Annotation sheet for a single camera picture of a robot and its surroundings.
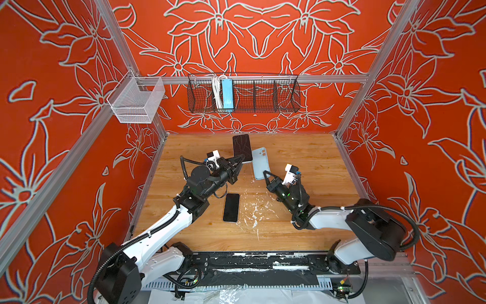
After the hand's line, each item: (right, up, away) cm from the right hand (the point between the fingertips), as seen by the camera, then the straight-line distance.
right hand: (260, 172), depth 79 cm
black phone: (-13, -18, +9) cm, 24 cm away
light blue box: (-15, +36, +11) cm, 41 cm away
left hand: (-7, +8, -14) cm, 17 cm away
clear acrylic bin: (-63, +36, +16) cm, 74 cm away
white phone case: (+1, +4, +4) cm, 6 cm away
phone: (-8, +11, -11) cm, 17 cm away
